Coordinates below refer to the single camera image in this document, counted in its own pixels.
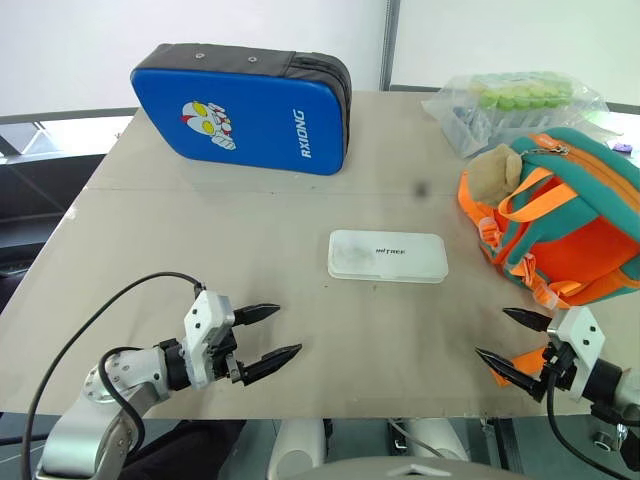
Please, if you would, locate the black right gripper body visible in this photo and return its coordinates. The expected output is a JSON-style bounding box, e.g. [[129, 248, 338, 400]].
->
[[541, 338, 577, 396]]

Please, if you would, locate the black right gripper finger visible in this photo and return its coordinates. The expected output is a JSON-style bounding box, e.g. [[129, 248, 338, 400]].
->
[[501, 307, 552, 334], [474, 347, 547, 404]]

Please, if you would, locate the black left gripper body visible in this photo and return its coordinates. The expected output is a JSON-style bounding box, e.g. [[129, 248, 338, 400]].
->
[[208, 323, 247, 385]]

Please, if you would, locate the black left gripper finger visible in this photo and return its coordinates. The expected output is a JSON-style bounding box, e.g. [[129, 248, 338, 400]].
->
[[241, 343, 304, 387], [233, 302, 282, 327]]

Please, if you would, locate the orange and green backpack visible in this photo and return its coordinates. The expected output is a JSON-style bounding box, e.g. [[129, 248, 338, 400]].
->
[[456, 126, 640, 389]]

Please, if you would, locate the white plastic box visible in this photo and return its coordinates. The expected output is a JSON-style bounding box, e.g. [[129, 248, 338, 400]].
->
[[327, 229, 450, 285]]

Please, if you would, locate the blue pencil case bag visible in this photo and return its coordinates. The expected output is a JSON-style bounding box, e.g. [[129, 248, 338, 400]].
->
[[129, 43, 353, 177]]

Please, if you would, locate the white rounded shape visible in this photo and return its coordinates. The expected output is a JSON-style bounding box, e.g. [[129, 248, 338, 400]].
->
[[399, 418, 471, 464], [266, 418, 327, 480]]

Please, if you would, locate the dark rounded shape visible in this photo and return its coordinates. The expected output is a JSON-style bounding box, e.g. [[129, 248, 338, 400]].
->
[[117, 418, 248, 480]]

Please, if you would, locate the clear bag of green pieces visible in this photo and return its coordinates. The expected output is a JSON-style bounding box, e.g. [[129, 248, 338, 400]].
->
[[421, 71, 611, 161]]

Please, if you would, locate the black side furniture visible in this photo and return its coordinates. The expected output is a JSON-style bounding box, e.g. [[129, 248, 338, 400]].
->
[[0, 152, 107, 306]]

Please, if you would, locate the grey vertical pole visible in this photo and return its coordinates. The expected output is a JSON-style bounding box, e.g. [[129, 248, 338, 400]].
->
[[379, 0, 399, 91]]

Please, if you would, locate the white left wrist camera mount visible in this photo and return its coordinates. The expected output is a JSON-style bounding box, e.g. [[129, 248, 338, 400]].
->
[[182, 289, 236, 390]]

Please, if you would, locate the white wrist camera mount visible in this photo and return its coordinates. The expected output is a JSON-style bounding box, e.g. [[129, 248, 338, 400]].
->
[[182, 289, 236, 390], [546, 306, 607, 402]]

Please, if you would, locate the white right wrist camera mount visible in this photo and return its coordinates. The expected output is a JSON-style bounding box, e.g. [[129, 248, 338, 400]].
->
[[546, 306, 607, 402]]

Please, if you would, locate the thin grey cable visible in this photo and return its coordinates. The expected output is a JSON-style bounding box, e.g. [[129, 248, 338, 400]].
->
[[387, 418, 447, 459]]

